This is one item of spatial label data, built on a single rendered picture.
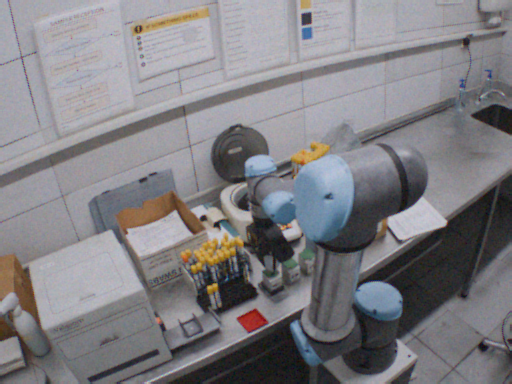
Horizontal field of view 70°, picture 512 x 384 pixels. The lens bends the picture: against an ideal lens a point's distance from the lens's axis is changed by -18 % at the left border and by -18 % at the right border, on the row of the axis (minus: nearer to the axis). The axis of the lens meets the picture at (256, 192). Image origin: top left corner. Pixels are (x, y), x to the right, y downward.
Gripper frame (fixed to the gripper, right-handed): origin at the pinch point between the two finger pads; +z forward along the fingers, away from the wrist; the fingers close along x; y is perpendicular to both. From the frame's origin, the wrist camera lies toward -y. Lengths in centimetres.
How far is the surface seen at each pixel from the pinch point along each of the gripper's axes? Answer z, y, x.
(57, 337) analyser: -16, -6, 63
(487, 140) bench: 9, 14, -147
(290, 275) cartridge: 5.2, 0.0, -5.7
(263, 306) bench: 9.5, -2.5, 6.0
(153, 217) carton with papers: 2, 51, 19
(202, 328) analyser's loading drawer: 4.1, -4.4, 26.5
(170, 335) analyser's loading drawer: 5.6, -0.6, 35.2
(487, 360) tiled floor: 97, -46, -99
